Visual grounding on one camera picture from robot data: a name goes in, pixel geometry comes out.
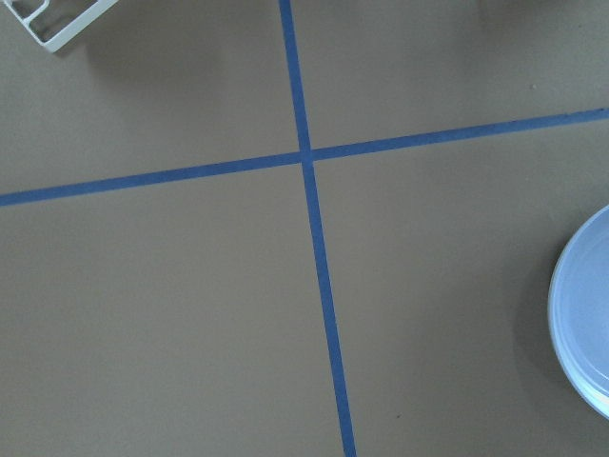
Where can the blue plate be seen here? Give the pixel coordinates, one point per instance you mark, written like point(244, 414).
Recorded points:
point(577, 311)

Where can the white wire rack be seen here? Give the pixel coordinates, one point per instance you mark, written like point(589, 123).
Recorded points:
point(53, 23)

